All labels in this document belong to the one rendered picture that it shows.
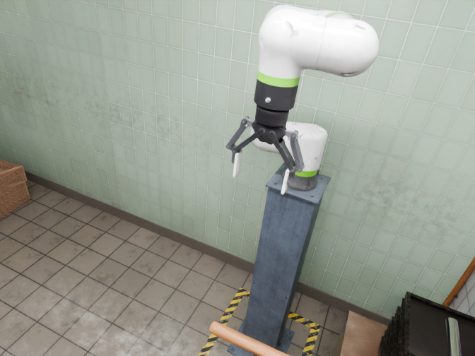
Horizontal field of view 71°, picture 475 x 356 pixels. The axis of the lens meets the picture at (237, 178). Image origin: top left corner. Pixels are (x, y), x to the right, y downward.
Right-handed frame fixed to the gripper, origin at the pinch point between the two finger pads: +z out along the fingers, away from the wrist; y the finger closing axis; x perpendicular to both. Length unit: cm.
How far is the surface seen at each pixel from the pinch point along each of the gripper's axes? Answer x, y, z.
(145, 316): -33, 69, 149
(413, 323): -30, -59, 57
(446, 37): -98, -38, -30
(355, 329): -42, -45, 89
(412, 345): -20, -59, 57
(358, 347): -34, -48, 89
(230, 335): 25.4, -7.1, 28.2
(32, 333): 7, 119, 150
